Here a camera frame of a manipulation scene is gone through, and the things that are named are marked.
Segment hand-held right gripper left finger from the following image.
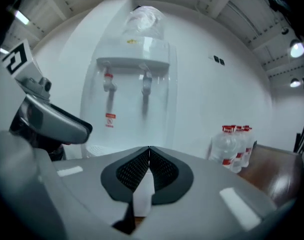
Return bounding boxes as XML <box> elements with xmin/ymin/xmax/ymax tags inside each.
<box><xmin>53</xmin><ymin>145</ymin><xmax>151</xmax><ymax>240</ymax></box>

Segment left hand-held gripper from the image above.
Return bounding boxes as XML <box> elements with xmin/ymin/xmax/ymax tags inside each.
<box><xmin>0</xmin><ymin>40</ymin><xmax>93</xmax><ymax>145</ymax></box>

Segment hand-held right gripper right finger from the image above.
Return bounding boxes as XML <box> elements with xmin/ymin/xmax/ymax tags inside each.
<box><xmin>141</xmin><ymin>146</ymin><xmax>277</xmax><ymax>240</ymax></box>

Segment white bottles with red labels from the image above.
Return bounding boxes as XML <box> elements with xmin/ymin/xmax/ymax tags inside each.
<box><xmin>208</xmin><ymin>124</ymin><xmax>257</xmax><ymax>174</ymax></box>

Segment metal wall faucet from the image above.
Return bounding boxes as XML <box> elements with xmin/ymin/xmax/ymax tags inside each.
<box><xmin>141</xmin><ymin>70</ymin><xmax>154</xmax><ymax>95</ymax></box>

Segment white drip tray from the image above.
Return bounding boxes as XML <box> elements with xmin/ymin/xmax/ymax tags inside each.
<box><xmin>85</xmin><ymin>143</ymin><xmax>112</xmax><ymax>157</ymax></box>

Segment red warning sticker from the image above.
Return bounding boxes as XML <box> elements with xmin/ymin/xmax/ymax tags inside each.
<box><xmin>105</xmin><ymin>112</ymin><xmax>117</xmax><ymax>129</ymax></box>

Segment large lit pendant lamp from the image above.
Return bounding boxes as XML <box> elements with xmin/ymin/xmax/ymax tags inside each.
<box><xmin>289</xmin><ymin>40</ymin><xmax>304</xmax><ymax>59</ymax></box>

